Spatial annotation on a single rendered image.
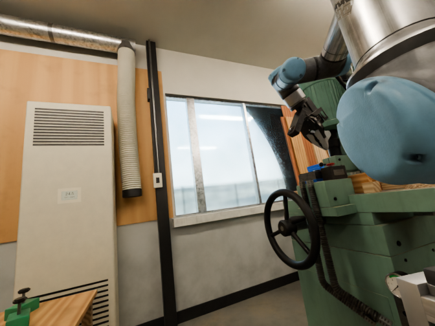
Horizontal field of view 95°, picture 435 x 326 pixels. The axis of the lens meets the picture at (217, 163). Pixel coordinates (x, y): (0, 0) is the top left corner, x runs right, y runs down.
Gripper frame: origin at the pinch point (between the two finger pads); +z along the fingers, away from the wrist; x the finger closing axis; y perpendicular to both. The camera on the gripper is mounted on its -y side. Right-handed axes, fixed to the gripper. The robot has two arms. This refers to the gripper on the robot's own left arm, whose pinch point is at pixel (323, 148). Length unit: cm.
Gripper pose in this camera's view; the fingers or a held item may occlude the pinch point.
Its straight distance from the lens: 87.7
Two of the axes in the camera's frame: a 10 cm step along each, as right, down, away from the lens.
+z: 5.8, 8.2, 0.1
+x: -3.2, 2.2, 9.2
